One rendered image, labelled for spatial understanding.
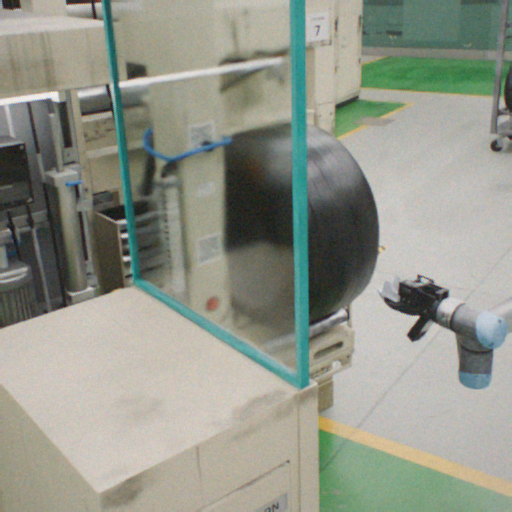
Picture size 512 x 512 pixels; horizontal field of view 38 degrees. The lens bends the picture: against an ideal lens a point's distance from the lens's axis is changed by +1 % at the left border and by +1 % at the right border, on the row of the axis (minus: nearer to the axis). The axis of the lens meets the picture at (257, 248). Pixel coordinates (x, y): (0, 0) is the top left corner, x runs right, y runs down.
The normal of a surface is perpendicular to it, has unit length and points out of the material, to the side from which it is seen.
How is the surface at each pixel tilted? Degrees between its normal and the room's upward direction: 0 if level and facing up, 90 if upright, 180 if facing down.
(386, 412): 0
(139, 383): 0
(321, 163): 40
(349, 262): 94
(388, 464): 0
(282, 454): 90
